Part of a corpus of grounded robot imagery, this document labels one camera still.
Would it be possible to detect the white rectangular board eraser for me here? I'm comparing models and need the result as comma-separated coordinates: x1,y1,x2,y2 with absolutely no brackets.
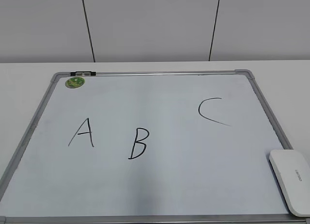
269,149,310,218

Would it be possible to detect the white board with grey frame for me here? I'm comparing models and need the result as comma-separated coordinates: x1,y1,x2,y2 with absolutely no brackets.
0,70,310,224

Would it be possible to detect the round green magnet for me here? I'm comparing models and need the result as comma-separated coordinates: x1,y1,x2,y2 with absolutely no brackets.
65,77,85,89

